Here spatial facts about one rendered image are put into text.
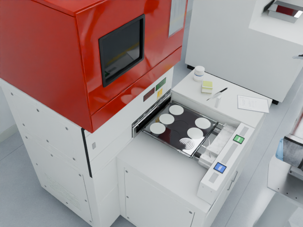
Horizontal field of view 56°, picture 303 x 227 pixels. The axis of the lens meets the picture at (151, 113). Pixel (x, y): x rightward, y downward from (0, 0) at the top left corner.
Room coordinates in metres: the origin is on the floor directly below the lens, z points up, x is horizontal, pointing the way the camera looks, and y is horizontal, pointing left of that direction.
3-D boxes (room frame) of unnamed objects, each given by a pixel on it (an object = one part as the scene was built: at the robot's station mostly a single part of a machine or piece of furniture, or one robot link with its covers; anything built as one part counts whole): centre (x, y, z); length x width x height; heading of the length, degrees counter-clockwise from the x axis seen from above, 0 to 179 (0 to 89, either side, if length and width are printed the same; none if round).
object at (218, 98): (1.46, -0.42, 1.03); 0.06 x 0.04 x 0.13; 57
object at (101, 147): (1.27, 0.10, 1.02); 0.82 x 0.03 x 0.40; 147
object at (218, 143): (1.18, -0.43, 0.87); 0.36 x 0.08 x 0.03; 147
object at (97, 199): (1.46, 0.38, 0.41); 0.82 x 0.71 x 0.82; 147
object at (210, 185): (1.06, -0.46, 0.89); 0.55 x 0.09 x 0.14; 147
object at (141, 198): (1.32, -0.33, 0.41); 0.97 x 0.64 x 0.82; 147
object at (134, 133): (1.41, -0.01, 0.89); 0.44 x 0.02 x 0.10; 147
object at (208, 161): (1.05, -0.34, 0.89); 0.08 x 0.03 x 0.03; 57
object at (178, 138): (1.31, -0.19, 0.90); 0.34 x 0.34 x 0.01; 57
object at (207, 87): (1.61, -0.38, 1.00); 0.07 x 0.07 x 0.07; 84
